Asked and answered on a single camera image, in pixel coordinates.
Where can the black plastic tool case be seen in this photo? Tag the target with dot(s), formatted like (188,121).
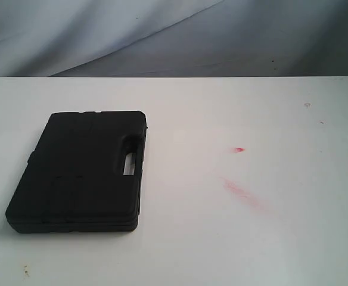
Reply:
(84,175)

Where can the grey backdrop cloth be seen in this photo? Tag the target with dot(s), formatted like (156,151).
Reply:
(173,38)

